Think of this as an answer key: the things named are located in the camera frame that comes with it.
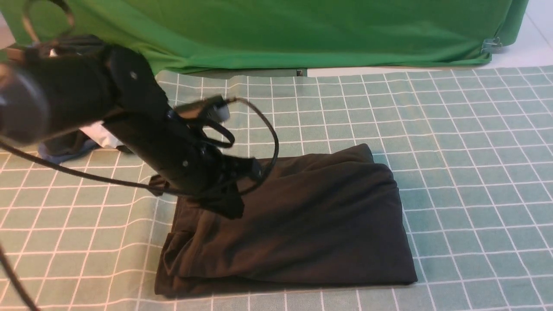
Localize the white crumpled garment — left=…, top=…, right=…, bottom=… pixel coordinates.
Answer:
left=79, top=121, right=124, bottom=149

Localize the blue crumpled garment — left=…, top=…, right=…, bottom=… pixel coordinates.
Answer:
left=38, top=139, right=99, bottom=165

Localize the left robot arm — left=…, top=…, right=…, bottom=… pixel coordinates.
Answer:
left=1, top=45, right=262, bottom=220

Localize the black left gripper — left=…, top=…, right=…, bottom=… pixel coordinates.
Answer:
left=103, top=112, right=263, bottom=220

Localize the green checkered table mat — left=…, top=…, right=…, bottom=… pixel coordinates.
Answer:
left=1, top=66, right=553, bottom=311

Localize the metal binder clip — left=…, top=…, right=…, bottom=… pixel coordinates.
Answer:
left=480, top=37, right=503, bottom=54

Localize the green backdrop cloth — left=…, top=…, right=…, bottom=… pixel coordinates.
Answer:
left=0, top=0, right=529, bottom=76

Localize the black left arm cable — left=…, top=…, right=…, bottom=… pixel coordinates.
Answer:
left=0, top=0, right=280, bottom=311

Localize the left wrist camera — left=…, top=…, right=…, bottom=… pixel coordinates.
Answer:
left=173, top=95, right=230, bottom=123

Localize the dark gray long-sleeved shirt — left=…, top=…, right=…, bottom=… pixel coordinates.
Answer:
left=154, top=144, right=417, bottom=298

